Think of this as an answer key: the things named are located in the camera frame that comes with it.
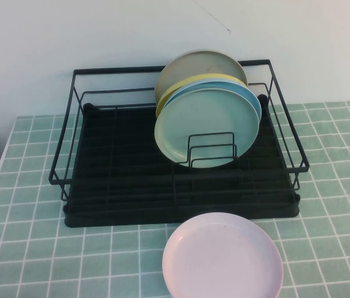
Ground green checkered tablecloth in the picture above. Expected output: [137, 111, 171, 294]
[0, 99, 350, 298]

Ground black dish drying rack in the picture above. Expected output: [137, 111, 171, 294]
[63, 98, 302, 229]

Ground light blue plate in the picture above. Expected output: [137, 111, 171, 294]
[170, 77, 263, 131]

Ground black wire dish rack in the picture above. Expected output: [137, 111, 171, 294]
[47, 59, 311, 215]

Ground grey beige plate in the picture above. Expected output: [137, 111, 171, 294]
[154, 48, 249, 106]

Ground mint green plate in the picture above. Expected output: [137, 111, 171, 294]
[154, 89, 260, 169]

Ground yellow plate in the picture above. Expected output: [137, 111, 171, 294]
[156, 73, 247, 118]

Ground pale pink plate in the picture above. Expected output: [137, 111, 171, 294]
[161, 212, 284, 298]

